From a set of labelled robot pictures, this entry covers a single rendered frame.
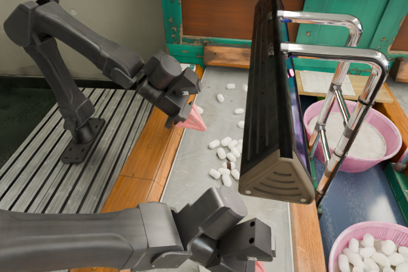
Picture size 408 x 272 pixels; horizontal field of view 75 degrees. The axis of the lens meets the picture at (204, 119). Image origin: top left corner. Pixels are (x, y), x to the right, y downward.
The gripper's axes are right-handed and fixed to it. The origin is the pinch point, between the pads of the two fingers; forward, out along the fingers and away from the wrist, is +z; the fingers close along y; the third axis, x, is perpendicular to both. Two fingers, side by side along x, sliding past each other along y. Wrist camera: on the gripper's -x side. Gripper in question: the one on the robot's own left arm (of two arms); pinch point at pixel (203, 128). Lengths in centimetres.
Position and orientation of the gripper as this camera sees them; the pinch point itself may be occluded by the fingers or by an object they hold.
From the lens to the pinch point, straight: 71.3
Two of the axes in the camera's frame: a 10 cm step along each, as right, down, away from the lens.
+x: -6.4, 5.0, 5.8
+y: 1.8, -6.4, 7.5
